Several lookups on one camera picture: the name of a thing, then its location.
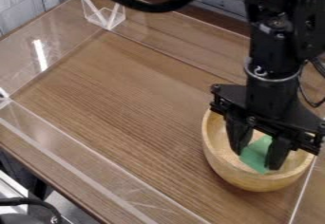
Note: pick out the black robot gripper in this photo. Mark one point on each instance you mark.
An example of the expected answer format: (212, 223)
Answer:
(265, 105)

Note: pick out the green rectangular block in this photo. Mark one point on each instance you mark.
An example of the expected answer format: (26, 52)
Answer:
(253, 154)

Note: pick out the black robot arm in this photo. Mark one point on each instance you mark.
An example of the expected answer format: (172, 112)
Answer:
(287, 38)

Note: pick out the brown wooden bowl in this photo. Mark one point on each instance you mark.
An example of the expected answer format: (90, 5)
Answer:
(236, 172)

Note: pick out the clear acrylic tray wall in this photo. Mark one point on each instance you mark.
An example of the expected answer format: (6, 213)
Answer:
(102, 117)

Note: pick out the clear acrylic corner bracket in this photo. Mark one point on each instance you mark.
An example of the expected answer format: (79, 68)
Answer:
(106, 18)

